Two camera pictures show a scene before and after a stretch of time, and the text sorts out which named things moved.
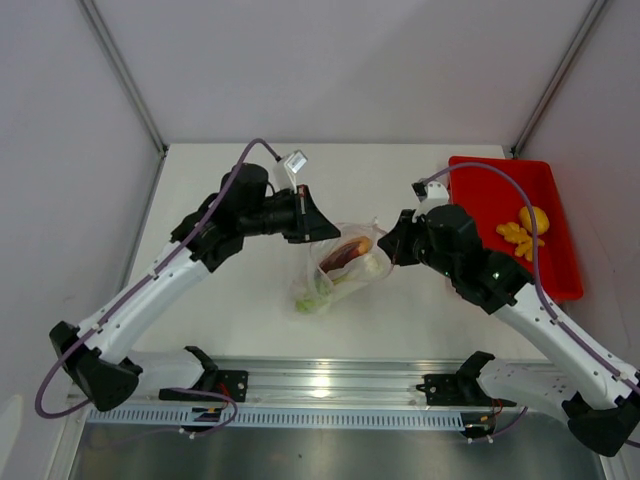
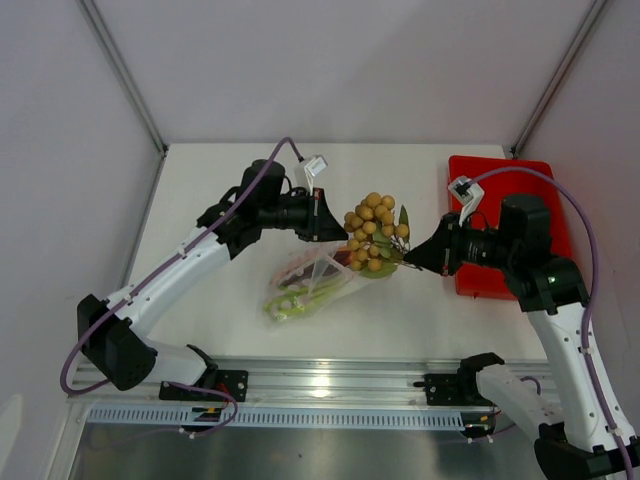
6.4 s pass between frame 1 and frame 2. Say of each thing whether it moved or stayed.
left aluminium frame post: stayed
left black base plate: stayed
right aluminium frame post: stayed
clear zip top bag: moved
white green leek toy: moved
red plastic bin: stayed
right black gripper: moved
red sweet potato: moved
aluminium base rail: stayed
